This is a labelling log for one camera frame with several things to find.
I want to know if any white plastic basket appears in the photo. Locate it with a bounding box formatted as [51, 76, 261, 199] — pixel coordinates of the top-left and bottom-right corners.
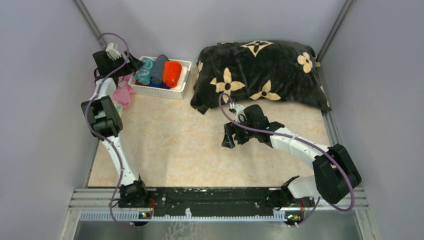
[128, 59, 192, 100]

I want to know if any brown rolled towel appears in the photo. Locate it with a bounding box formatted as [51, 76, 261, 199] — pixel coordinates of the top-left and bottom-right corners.
[134, 80, 149, 87]

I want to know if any aluminium frame rail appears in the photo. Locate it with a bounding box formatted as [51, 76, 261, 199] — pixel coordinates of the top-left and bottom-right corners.
[60, 187, 381, 240]

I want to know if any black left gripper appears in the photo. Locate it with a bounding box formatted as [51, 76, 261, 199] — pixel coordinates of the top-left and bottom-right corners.
[109, 49, 144, 76]

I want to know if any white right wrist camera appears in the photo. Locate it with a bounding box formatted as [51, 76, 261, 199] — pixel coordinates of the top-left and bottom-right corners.
[229, 102, 247, 124]

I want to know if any patterned teal yellow towel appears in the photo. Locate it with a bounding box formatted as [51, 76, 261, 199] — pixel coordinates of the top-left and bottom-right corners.
[134, 57, 155, 85]

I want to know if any white rolled towel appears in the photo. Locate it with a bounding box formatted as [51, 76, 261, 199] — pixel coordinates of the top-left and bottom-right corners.
[173, 66, 188, 91]

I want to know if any black floral pillow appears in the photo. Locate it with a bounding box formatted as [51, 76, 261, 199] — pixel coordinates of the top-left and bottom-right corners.
[190, 40, 331, 114]

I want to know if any pink towel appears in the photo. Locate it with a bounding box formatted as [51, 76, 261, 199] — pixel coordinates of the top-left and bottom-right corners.
[112, 74, 136, 109]

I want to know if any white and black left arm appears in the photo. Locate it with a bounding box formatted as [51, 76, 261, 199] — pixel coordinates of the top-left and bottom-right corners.
[81, 50, 150, 208]

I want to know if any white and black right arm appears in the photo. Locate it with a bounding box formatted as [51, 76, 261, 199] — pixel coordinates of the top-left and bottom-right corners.
[221, 103, 362, 206]

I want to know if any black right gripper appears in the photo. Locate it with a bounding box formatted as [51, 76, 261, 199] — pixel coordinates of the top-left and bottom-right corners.
[222, 115, 258, 148]

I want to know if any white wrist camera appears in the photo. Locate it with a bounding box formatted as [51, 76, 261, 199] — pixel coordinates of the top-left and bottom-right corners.
[229, 102, 247, 124]
[105, 42, 122, 61]

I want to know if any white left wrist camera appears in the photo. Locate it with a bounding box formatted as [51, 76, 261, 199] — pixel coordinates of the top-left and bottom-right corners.
[105, 42, 122, 61]

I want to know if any grey rolled towel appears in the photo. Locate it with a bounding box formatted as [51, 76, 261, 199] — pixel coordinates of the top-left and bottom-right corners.
[150, 54, 169, 85]

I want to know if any orange towel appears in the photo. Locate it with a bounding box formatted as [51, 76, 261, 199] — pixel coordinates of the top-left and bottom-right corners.
[162, 61, 182, 88]

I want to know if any purple rolled towel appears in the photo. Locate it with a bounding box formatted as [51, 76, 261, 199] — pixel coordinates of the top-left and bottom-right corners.
[160, 82, 171, 90]

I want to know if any small teal yellow towel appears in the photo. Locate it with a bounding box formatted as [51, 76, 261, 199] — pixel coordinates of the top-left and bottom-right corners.
[114, 103, 123, 117]

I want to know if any blue rolled towel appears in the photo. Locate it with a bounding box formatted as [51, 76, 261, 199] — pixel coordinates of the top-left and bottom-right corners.
[148, 81, 161, 88]

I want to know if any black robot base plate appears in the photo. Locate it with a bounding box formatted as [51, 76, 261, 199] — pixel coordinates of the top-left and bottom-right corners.
[118, 187, 315, 217]

